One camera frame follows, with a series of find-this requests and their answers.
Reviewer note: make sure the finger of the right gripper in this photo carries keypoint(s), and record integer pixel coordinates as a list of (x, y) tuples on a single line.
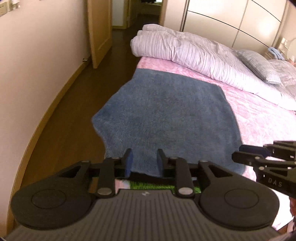
[(247, 158), (254, 149)]

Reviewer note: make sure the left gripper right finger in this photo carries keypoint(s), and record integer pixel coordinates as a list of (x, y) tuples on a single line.
[(176, 168)]

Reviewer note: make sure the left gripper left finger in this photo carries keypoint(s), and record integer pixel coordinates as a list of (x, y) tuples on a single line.
[(112, 169)]

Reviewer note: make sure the blue denim jeans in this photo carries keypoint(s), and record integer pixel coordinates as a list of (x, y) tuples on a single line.
[(184, 117)]

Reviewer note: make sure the person's right hand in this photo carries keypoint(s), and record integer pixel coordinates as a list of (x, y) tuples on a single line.
[(292, 206)]

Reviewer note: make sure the green knitted sweater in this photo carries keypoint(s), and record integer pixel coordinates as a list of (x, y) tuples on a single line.
[(148, 187)]

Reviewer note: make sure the pink floral fleece blanket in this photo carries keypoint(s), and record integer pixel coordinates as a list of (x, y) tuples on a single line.
[(260, 122)]

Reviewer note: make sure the grey striped pillow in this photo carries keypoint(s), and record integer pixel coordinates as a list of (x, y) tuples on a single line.
[(259, 66)]

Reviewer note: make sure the blue item on nightstand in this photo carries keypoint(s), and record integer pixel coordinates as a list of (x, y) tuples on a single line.
[(276, 54)]

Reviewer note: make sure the lilac striped quilt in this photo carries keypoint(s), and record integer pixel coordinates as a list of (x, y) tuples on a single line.
[(214, 60)]

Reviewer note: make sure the round vanity mirror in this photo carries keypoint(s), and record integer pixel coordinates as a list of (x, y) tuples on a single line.
[(291, 52)]

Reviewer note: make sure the cream sliding wardrobe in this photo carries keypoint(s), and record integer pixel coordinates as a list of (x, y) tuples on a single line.
[(254, 25)]

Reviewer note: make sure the wooden bedroom door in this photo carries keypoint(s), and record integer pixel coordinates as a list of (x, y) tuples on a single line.
[(100, 29)]

